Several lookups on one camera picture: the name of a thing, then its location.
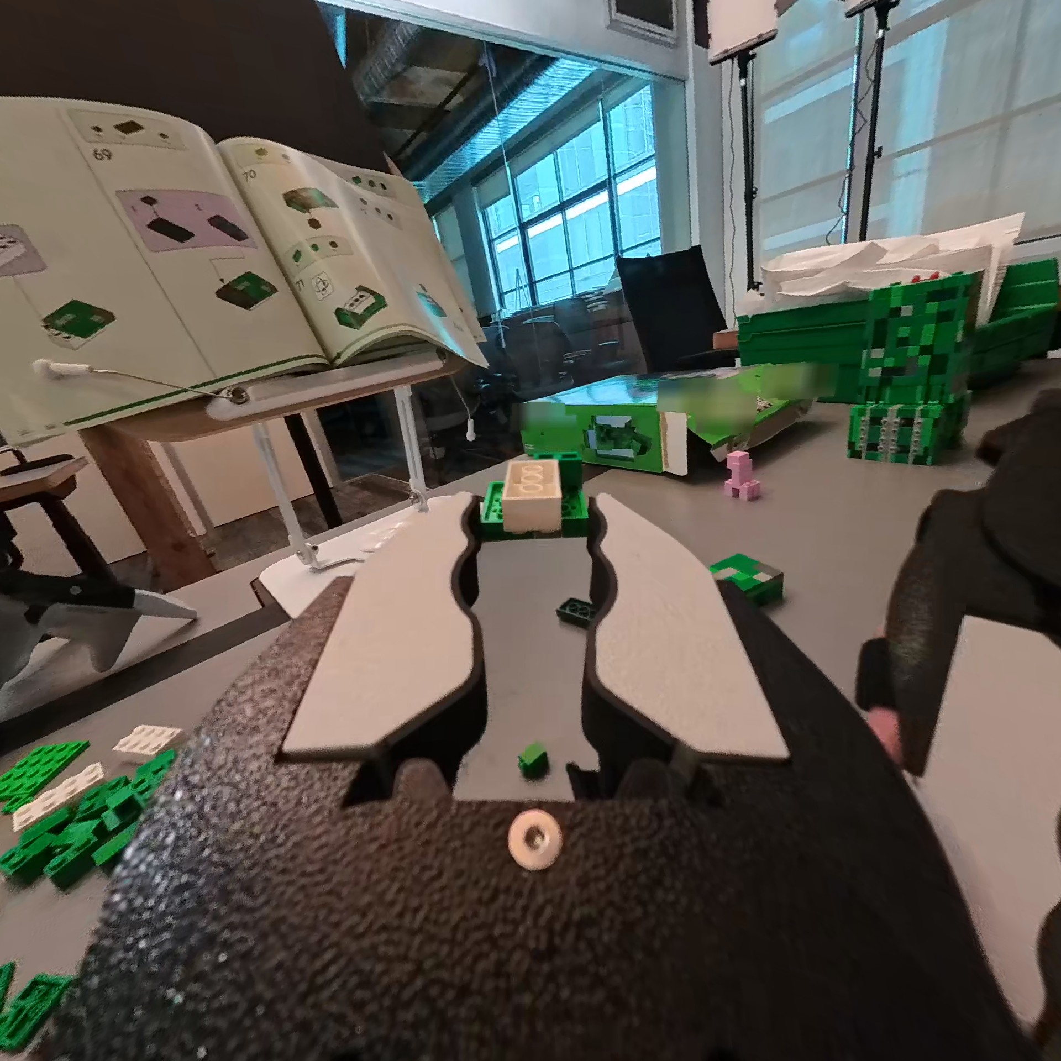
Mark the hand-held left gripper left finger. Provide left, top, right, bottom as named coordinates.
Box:
left=280, top=491, right=487, bottom=764

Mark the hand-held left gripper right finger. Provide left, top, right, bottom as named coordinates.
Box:
left=582, top=493, right=791, bottom=765

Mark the green white lego assembly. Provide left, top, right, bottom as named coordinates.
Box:
left=481, top=453, right=592, bottom=542

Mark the green pixelated lego block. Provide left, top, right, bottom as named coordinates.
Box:
left=710, top=553, right=786, bottom=607

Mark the green creeper lego figure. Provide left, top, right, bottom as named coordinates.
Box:
left=846, top=271, right=976, bottom=466

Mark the green lego set box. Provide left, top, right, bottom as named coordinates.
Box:
left=519, top=365, right=818, bottom=476

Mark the white lego plate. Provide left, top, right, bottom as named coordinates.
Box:
left=12, top=761, right=107, bottom=833
left=113, top=725, right=184, bottom=764

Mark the pile of bright green lego pieces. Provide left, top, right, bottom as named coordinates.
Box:
left=0, top=738, right=180, bottom=894

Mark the lego instruction booklet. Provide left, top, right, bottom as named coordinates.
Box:
left=0, top=97, right=489, bottom=449

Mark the small cluster of green lego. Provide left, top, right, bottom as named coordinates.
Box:
left=0, top=960, right=77, bottom=1046

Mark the white book stand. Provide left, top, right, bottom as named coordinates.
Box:
left=31, top=346, right=474, bottom=620

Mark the green storage crate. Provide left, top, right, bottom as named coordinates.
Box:
left=735, top=258, right=1061, bottom=391

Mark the white desk stand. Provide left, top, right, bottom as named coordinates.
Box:
left=0, top=580, right=200, bottom=724

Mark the black office chair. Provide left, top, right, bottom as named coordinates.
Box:
left=615, top=244, right=740, bottom=374

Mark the studio light on stand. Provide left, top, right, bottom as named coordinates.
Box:
left=843, top=0, right=903, bottom=243
left=706, top=0, right=781, bottom=293

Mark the dark brown board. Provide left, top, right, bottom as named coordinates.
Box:
left=0, top=0, right=392, bottom=177

